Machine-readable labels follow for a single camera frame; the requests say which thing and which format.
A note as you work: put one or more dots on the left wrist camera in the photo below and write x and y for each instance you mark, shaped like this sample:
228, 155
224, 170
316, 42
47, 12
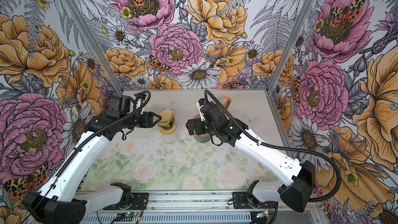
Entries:
141, 101

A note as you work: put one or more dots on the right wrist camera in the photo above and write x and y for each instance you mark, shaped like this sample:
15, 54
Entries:
203, 107

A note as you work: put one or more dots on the white vented cable duct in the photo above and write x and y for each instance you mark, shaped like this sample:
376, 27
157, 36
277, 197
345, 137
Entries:
170, 218

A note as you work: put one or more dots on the aluminium rail frame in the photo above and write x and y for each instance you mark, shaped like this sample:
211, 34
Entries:
160, 200

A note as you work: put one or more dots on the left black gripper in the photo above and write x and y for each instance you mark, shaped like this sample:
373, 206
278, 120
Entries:
148, 119

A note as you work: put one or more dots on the clear glass flask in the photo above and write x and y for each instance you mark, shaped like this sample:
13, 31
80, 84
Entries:
170, 138

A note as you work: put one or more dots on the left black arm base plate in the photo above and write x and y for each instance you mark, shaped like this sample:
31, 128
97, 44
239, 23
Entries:
133, 201

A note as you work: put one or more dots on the brown coffee filter stack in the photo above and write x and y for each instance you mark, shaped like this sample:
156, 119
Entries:
226, 101

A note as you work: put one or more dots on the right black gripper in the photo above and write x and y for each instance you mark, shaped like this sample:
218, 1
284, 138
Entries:
198, 122

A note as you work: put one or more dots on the green glass dripper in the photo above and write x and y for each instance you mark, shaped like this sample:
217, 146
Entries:
171, 121

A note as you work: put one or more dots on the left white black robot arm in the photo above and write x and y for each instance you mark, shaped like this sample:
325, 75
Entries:
58, 201

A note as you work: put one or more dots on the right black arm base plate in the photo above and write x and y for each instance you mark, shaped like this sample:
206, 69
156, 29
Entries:
245, 200

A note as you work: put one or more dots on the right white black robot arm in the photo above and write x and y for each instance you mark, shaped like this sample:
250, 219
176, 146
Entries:
296, 178

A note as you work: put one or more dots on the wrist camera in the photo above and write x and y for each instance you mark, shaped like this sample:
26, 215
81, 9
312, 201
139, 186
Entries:
203, 107
141, 101

